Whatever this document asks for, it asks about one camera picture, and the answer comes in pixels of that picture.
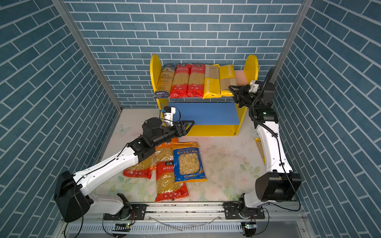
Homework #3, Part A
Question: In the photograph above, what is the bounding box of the aluminium corner post left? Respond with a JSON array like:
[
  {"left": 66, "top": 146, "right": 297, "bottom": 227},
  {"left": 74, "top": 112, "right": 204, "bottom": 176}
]
[{"left": 51, "top": 0, "right": 123, "bottom": 112}]

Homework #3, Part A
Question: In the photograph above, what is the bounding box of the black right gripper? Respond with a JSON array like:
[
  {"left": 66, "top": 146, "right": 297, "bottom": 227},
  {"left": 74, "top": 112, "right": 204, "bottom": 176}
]
[{"left": 229, "top": 85, "right": 259, "bottom": 111}]

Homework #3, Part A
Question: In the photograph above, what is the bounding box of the yellow shelf unit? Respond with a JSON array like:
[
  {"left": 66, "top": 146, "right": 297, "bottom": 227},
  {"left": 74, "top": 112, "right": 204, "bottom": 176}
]
[{"left": 150, "top": 54, "right": 259, "bottom": 136}]

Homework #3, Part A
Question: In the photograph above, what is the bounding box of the yellow spaghetti box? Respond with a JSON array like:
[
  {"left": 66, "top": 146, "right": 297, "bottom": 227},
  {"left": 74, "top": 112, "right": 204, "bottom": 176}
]
[
  {"left": 219, "top": 64, "right": 237, "bottom": 97},
  {"left": 203, "top": 65, "right": 221, "bottom": 99},
  {"left": 255, "top": 138, "right": 266, "bottom": 165}
]

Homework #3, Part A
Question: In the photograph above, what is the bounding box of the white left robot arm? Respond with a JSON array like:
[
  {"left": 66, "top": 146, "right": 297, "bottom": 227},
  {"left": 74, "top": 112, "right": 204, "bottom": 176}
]
[{"left": 54, "top": 118, "right": 195, "bottom": 223}]

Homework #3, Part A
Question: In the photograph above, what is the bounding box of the aluminium corner post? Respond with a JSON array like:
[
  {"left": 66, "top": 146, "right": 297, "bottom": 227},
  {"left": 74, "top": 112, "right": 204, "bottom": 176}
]
[
  {"left": 51, "top": 0, "right": 123, "bottom": 112},
  {"left": 269, "top": 0, "right": 313, "bottom": 87}
]

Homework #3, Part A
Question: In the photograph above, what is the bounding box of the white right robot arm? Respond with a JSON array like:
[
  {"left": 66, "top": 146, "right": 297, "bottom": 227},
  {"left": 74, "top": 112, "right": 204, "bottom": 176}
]
[{"left": 229, "top": 80, "right": 302, "bottom": 208}]

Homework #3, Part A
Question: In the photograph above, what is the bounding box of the aluminium corner post right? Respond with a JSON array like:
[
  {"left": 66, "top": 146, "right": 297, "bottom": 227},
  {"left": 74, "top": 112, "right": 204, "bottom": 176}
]
[{"left": 269, "top": 0, "right": 313, "bottom": 87}]

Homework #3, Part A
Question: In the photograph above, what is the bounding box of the orange pasta bag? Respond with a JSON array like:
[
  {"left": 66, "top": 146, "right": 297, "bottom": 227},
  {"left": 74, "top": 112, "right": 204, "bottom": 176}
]
[{"left": 151, "top": 138, "right": 179, "bottom": 170}]

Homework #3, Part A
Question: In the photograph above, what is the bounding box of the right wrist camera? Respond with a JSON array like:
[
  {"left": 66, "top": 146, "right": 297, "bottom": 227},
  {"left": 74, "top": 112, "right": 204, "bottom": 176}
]
[{"left": 249, "top": 80, "right": 260, "bottom": 93}]

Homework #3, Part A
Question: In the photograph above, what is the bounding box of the red spaghetti bag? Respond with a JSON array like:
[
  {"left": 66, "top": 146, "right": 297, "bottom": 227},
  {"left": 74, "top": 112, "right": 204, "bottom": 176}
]
[
  {"left": 187, "top": 64, "right": 206, "bottom": 98},
  {"left": 170, "top": 64, "right": 191, "bottom": 98}
]

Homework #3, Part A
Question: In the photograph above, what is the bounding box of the red macaroni bag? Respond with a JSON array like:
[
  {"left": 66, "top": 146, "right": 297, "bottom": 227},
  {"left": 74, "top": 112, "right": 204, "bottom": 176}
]
[
  {"left": 155, "top": 161, "right": 189, "bottom": 202},
  {"left": 123, "top": 155, "right": 156, "bottom": 179}
]

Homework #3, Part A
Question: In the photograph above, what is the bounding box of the red macaroni bag front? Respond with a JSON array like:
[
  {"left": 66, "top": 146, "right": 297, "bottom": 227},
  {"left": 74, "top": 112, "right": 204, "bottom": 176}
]
[{"left": 155, "top": 161, "right": 189, "bottom": 202}]

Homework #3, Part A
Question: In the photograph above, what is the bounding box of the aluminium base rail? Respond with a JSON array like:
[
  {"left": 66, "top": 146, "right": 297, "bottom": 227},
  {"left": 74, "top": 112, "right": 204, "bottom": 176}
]
[{"left": 53, "top": 202, "right": 315, "bottom": 238}]

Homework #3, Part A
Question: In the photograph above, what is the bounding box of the red macaroni bag back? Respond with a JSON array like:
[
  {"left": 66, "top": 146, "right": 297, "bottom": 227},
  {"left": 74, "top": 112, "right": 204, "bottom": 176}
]
[{"left": 123, "top": 155, "right": 156, "bottom": 179}]

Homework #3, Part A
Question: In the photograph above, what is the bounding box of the blue elbow pasta bag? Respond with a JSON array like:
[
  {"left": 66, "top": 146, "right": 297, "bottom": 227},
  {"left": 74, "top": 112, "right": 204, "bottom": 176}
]
[{"left": 172, "top": 142, "right": 207, "bottom": 183}]

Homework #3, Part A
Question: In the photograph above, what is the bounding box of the dark blue spaghetti bag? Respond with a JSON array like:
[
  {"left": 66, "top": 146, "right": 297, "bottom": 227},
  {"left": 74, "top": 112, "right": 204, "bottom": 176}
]
[{"left": 154, "top": 63, "right": 177, "bottom": 99}]

